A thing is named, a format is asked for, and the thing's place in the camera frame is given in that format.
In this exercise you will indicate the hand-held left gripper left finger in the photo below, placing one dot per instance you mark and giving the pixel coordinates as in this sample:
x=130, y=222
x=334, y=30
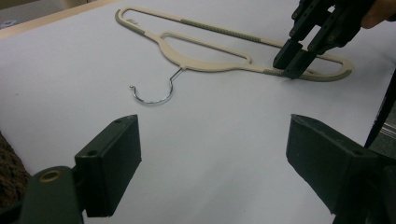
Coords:
x=109, y=161

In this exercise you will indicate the beige plastic clothes hanger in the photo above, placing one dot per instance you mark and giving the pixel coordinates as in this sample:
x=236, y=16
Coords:
x=199, y=65

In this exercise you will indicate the brown woven basket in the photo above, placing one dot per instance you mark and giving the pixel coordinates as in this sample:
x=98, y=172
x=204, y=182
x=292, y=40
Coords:
x=11, y=174

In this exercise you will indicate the white table sheet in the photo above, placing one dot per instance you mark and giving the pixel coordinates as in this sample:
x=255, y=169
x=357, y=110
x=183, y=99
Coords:
x=202, y=130

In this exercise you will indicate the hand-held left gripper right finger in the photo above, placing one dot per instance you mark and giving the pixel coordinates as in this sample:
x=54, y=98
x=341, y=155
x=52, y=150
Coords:
x=330, y=165

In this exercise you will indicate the aluminium rail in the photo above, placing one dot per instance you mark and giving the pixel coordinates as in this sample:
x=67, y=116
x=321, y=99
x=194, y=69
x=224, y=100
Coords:
x=387, y=132

